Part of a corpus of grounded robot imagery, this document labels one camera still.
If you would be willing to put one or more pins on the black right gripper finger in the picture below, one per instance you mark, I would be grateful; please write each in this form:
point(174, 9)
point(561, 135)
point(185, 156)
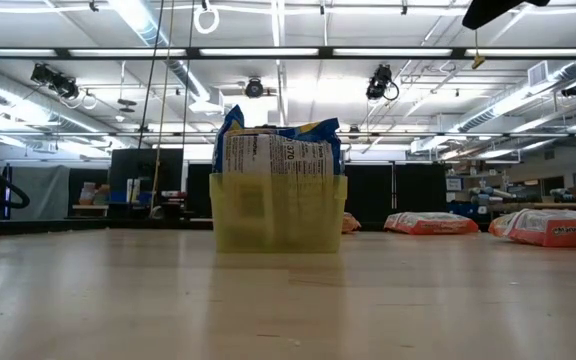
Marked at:
point(503, 10)

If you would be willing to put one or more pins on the blue Maruchan soy sauce packet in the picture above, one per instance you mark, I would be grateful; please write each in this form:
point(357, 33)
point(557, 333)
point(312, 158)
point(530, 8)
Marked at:
point(278, 155)
point(318, 131)

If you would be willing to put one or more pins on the orange Maruchan noodle packet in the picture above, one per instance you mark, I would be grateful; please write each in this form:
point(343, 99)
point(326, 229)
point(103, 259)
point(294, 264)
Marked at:
point(352, 223)
point(433, 225)
point(558, 230)

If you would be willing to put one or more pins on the white ceiling air vent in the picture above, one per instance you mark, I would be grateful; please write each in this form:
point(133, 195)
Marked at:
point(538, 73)

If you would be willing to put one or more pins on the small black ceiling spotlight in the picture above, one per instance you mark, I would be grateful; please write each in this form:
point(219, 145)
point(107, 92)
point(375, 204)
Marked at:
point(573, 90)

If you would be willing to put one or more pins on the wooden background workbench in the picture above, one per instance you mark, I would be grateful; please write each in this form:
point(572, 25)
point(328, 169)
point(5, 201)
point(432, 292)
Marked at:
point(543, 204)

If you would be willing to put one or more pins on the wide black partition panel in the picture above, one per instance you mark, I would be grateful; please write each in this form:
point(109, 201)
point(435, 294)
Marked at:
point(393, 185)

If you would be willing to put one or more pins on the round black ceiling spotlight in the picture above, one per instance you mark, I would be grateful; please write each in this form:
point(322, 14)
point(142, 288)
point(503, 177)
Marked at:
point(254, 88)

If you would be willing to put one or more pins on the yellow translucent plastic bin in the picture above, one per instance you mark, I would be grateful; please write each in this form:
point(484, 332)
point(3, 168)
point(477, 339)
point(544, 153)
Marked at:
point(278, 225)

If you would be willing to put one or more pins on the black overhead beam with lights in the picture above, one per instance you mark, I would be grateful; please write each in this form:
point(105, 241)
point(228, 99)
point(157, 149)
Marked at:
point(192, 52)

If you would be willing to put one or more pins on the narrow black partition panel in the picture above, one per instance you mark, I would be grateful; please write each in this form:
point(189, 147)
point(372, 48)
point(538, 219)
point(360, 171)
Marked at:
point(198, 190)

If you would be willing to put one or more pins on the black monitor screen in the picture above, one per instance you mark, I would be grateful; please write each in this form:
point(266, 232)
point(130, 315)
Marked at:
point(138, 167)

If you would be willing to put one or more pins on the black double ceiling spotlight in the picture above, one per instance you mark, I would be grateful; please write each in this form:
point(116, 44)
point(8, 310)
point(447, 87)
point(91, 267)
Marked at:
point(63, 89)

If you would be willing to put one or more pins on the orange and white containers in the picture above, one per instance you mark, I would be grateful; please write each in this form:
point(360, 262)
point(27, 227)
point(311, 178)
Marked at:
point(88, 195)

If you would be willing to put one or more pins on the grey fabric cover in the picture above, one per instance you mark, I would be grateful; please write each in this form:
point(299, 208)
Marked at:
point(43, 192)

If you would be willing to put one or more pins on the silver ventilation duct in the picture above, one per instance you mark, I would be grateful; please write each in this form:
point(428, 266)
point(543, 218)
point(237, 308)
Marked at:
point(143, 25)

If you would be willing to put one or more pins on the black aluminium table frame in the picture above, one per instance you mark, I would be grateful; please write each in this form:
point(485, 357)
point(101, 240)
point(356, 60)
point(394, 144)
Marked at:
point(43, 227)

